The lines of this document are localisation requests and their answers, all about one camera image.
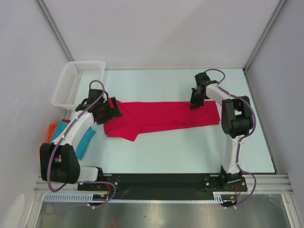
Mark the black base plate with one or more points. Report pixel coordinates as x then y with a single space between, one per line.
189 186

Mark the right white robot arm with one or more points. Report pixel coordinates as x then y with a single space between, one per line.
238 121

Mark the aluminium frame rail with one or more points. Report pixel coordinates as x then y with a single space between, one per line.
265 184

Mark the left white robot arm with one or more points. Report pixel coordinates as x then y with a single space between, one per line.
58 159

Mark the white cable duct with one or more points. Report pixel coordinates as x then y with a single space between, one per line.
93 198

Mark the white plastic basket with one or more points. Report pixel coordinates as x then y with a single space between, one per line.
73 85

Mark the orange t shirt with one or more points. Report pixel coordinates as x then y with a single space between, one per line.
51 130

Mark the teal t shirt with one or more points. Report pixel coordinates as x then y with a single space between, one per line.
84 142

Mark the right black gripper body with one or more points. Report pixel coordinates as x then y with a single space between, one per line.
197 99

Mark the pink t shirt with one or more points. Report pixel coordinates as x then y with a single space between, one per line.
149 117

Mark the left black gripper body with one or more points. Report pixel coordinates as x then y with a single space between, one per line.
107 113

